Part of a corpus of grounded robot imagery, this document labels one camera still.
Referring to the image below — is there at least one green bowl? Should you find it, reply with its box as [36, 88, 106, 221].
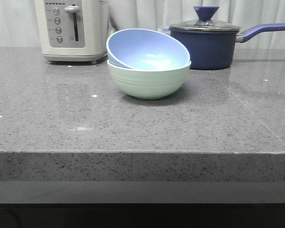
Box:
[107, 61, 191, 100]

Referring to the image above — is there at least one blue bowl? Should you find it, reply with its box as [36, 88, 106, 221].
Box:
[106, 28, 190, 71]

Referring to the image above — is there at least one clear plastic container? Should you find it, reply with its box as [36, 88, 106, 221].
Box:
[157, 25, 171, 36]

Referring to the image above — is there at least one blue saucepan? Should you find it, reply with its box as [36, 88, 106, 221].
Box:
[170, 23, 285, 70]

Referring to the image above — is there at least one cream toaster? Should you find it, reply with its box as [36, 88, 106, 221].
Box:
[35, 0, 109, 62]

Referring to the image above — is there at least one glass pot lid blue knob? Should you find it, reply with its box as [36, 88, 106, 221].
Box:
[169, 6, 241, 33]

